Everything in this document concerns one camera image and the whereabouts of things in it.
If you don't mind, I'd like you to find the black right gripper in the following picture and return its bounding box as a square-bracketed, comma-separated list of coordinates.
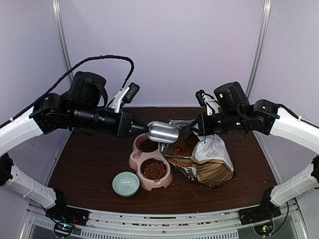
[189, 111, 245, 137]

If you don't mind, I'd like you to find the metal food scoop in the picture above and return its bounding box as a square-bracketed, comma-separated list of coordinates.
[146, 121, 179, 143]

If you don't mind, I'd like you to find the brown dog food bag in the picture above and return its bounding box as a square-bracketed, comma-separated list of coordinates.
[159, 120, 236, 188]

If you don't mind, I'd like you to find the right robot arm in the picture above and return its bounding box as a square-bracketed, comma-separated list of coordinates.
[189, 82, 319, 220]

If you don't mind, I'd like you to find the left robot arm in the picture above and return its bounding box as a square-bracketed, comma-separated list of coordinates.
[0, 71, 148, 221]

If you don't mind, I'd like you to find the pink double pet feeder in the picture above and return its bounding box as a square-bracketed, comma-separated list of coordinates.
[129, 134, 173, 191]

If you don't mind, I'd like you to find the brown kibble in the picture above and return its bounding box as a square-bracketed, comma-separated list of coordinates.
[141, 160, 167, 179]

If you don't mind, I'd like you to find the steel bowl insert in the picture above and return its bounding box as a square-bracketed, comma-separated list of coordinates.
[140, 159, 169, 180]

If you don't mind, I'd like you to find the light green ceramic bowl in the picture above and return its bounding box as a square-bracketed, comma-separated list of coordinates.
[112, 172, 140, 197]

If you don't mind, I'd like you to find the right circuit board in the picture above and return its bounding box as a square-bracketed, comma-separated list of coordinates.
[254, 223, 274, 237]

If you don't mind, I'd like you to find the circuit board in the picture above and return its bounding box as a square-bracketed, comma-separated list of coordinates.
[53, 222, 75, 238]
[254, 223, 274, 237]

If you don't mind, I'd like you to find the left circuit board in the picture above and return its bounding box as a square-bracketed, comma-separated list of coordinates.
[53, 222, 75, 238]

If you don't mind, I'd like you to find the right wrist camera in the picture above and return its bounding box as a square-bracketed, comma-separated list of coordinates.
[195, 90, 220, 116]

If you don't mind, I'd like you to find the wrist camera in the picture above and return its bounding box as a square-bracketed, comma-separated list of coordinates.
[107, 82, 140, 113]
[195, 90, 220, 116]

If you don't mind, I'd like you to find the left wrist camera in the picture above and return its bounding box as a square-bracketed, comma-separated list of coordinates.
[107, 82, 140, 113]

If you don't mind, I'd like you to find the black braided left cable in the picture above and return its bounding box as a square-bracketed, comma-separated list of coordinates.
[0, 54, 135, 127]

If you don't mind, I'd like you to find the left aluminium table rail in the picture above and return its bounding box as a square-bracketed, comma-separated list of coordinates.
[27, 131, 72, 212]

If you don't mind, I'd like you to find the front aluminium table rail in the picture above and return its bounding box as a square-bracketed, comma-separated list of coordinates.
[24, 196, 300, 239]

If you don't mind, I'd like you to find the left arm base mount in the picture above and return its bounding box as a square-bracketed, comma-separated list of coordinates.
[45, 205, 89, 226]

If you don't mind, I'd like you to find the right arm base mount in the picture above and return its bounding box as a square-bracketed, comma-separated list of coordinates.
[238, 204, 281, 225]

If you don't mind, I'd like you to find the right rear aluminium post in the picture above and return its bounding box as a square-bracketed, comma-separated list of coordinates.
[246, 0, 272, 97]

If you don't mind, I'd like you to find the aluminium post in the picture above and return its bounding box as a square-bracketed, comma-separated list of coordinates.
[52, 0, 71, 70]
[246, 0, 272, 97]

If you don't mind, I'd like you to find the left rear aluminium post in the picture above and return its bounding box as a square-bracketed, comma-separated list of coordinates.
[52, 0, 71, 70]

